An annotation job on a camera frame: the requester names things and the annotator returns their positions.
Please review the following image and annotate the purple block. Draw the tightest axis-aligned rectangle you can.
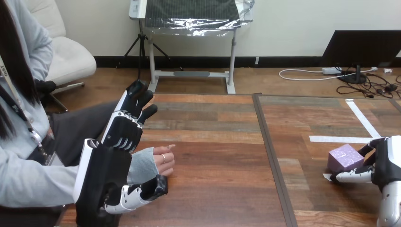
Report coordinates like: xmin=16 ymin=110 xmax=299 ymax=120
xmin=327 ymin=143 xmax=365 ymax=173

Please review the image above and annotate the tangle of cables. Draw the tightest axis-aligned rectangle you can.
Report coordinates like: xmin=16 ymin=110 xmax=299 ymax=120
xmin=335 ymin=67 xmax=401 ymax=101

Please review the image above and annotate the white cable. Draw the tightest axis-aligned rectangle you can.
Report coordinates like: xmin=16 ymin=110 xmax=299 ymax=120
xmin=278 ymin=66 xmax=379 ymax=82

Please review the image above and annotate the person's hand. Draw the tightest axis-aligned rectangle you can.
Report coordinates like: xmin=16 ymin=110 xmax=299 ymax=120
xmin=153 ymin=144 xmax=176 ymax=177

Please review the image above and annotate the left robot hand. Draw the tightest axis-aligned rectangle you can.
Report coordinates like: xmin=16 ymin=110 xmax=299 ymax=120
xmin=73 ymin=79 xmax=169 ymax=227

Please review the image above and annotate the person's body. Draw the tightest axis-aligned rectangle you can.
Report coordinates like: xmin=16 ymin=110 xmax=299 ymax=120
xmin=0 ymin=0 xmax=127 ymax=227

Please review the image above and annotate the dark screen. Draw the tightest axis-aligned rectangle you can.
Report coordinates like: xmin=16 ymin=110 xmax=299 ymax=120
xmin=319 ymin=29 xmax=401 ymax=85

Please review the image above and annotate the black tripod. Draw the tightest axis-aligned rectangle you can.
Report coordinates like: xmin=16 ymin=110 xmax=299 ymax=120
xmin=117 ymin=20 xmax=183 ymax=79

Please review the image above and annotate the person's forearm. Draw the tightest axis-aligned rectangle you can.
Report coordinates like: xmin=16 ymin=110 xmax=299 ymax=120
xmin=0 ymin=146 xmax=159 ymax=210

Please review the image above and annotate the foil sheet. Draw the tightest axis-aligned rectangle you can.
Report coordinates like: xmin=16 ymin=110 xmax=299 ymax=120
xmin=142 ymin=0 xmax=255 ymax=37

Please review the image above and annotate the white cushioned chair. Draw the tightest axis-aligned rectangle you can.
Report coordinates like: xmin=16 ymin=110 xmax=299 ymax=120
xmin=26 ymin=0 xmax=97 ymax=113

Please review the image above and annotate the white desk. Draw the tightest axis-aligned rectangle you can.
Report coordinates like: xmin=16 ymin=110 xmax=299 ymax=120
xmin=129 ymin=0 xmax=238 ymax=95

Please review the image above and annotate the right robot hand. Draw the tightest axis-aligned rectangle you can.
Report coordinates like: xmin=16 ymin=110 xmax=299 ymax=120
xmin=330 ymin=135 xmax=401 ymax=192

